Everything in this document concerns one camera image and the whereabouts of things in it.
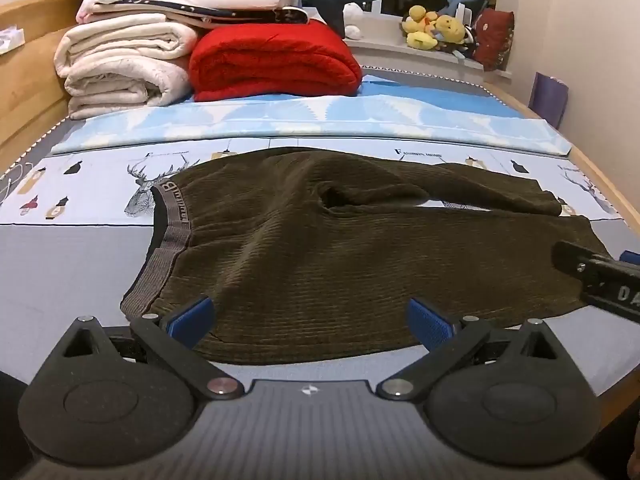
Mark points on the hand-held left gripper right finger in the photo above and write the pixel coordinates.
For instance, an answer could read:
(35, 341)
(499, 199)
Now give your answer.
(427, 322)

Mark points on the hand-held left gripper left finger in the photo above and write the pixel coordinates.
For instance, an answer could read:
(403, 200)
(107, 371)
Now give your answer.
(192, 320)

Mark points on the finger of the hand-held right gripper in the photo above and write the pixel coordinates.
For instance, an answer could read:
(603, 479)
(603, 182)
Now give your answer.
(582, 262)

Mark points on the purple paper bag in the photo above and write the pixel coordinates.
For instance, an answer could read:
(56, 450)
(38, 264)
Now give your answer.
(547, 100)

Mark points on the light blue patterned blanket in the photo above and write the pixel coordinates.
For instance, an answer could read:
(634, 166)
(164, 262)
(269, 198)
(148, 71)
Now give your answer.
(300, 120)

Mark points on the dark red cushion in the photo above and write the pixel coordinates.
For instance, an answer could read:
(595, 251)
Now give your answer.
(495, 40)

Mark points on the white folded quilt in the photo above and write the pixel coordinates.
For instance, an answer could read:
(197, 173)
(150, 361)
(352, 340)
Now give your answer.
(120, 65)

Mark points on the red folded blanket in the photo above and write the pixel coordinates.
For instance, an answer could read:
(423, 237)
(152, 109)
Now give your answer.
(270, 65)

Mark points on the yellow bear plush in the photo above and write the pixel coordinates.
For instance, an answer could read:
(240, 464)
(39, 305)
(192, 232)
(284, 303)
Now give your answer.
(450, 27)

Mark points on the yellow duck plush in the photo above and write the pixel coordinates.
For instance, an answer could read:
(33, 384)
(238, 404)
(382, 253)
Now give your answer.
(420, 27)

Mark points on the small white plush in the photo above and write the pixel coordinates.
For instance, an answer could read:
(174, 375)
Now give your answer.
(354, 20)

